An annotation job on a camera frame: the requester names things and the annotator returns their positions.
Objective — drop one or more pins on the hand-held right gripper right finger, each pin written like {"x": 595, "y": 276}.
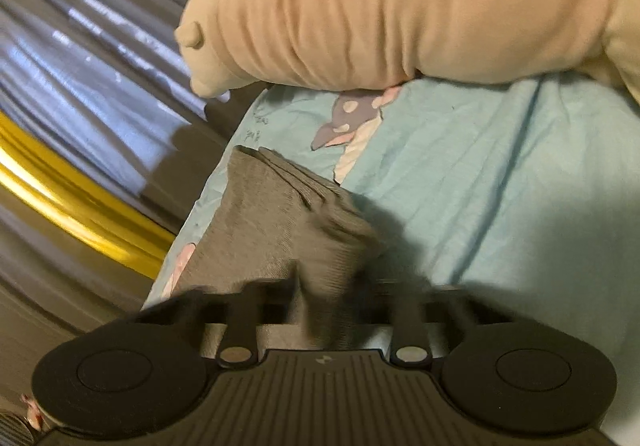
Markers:
{"x": 407, "y": 321}

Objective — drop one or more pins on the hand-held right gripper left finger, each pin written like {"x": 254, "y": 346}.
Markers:
{"x": 241, "y": 321}

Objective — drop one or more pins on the grey pants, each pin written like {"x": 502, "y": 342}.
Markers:
{"x": 270, "y": 236}

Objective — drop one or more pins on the light blue mushroom print bedsheet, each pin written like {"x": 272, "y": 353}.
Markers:
{"x": 475, "y": 176}

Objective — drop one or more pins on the grey curtain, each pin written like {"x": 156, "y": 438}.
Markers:
{"x": 65, "y": 306}
{"x": 75, "y": 41}

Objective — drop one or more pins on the yellow curtain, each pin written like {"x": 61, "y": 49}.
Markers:
{"x": 75, "y": 196}

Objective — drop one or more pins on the cream plush toy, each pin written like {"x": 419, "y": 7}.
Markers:
{"x": 400, "y": 6}

